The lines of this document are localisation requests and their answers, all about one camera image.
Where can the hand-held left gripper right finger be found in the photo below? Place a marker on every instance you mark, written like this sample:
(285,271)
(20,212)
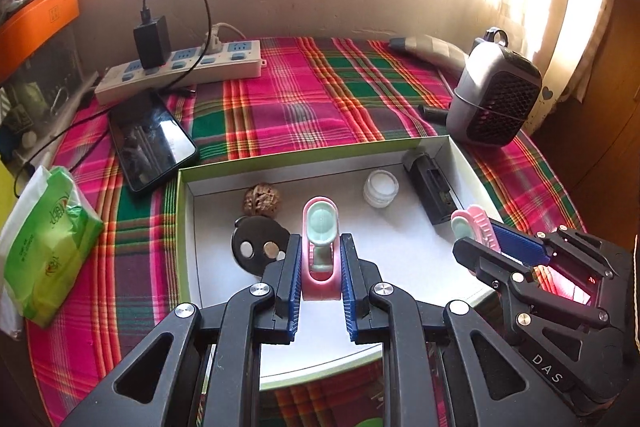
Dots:
(350,297)

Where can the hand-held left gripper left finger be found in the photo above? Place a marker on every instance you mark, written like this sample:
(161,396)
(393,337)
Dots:
(295,297)

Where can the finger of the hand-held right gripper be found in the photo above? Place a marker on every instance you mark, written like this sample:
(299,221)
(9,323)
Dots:
(480,259)
(520,247)

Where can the pink plastic clip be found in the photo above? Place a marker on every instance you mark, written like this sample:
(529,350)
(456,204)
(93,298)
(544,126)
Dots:
(320,217)
(467,222)

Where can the black round disc stand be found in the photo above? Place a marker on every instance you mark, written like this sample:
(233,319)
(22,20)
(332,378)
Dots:
(255,232)

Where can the black battery pack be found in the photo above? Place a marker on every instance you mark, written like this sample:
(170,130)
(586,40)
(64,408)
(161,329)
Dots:
(430,187)

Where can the green white cardboard box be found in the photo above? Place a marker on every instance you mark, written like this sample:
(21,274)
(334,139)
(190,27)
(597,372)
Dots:
(210,267)

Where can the brown walnut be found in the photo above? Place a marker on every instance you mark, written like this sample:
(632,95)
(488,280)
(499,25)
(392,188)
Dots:
(261,202)

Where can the white plastic jar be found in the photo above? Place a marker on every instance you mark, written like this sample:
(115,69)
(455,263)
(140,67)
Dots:
(381,189)

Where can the grey portable fan heater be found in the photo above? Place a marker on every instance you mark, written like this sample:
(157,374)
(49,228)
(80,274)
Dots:
(480,107)

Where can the small black adapter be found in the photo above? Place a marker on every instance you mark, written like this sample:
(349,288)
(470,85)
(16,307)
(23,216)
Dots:
(435,113)

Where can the plaid tablecloth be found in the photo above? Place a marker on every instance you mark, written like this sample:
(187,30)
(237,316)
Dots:
(325,97)

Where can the black smartphone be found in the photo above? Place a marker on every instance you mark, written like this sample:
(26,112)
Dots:
(150,142)

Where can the grey tube device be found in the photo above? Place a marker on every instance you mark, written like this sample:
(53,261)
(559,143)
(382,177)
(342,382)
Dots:
(435,49)

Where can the white power strip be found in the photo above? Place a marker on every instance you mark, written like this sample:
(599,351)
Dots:
(200,69)

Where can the green tissue pack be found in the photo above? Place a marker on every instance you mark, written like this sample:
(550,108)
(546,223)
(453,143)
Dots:
(45,247)

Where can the black charger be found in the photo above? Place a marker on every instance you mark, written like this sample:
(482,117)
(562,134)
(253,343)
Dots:
(151,42)

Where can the clear storage container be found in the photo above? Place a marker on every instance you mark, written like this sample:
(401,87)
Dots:
(45,77)

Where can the orange box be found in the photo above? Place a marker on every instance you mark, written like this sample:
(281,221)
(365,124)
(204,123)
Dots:
(35,22)

